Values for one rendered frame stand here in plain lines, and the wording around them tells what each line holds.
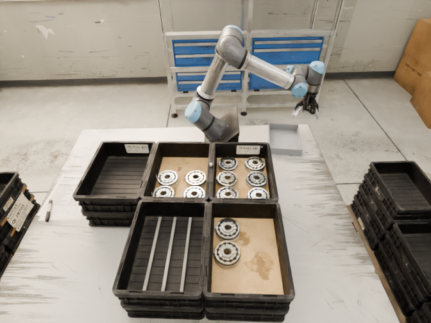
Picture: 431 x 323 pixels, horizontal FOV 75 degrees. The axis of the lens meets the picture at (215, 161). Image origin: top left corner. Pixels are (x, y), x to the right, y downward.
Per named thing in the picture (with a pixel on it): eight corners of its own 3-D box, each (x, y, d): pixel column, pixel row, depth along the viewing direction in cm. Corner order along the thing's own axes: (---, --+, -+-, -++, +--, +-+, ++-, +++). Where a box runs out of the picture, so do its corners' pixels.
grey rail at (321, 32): (163, 36, 282) (162, 31, 279) (331, 33, 283) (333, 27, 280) (161, 40, 275) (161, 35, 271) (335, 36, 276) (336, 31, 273)
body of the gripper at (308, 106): (301, 113, 161) (306, 94, 153) (300, 105, 167) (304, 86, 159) (315, 113, 160) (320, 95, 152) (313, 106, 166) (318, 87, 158)
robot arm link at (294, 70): (288, 73, 143) (310, 74, 142) (287, 61, 151) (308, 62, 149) (285, 86, 149) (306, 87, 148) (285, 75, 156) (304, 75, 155)
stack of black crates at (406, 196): (348, 204, 215) (369, 161, 185) (387, 203, 216) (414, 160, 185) (371, 252, 186) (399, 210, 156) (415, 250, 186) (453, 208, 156)
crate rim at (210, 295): (208, 203, 121) (208, 200, 120) (278, 204, 120) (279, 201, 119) (202, 299, 92) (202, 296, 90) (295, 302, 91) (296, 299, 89)
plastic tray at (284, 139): (267, 128, 196) (268, 122, 192) (297, 130, 194) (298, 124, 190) (268, 154, 176) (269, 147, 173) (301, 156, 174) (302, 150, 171)
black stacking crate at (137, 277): (144, 216, 129) (139, 200, 121) (208, 217, 128) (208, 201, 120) (120, 307, 99) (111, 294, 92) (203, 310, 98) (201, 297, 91)
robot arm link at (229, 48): (221, 42, 124) (313, 87, 135) (224, 31, 131) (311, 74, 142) (211, 64, 132) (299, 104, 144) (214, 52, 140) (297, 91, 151)
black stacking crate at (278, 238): (210, 217, 128) (209, 201, 120) (275, 218, 127) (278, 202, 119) (204, 310, 98) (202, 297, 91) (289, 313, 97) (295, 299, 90)
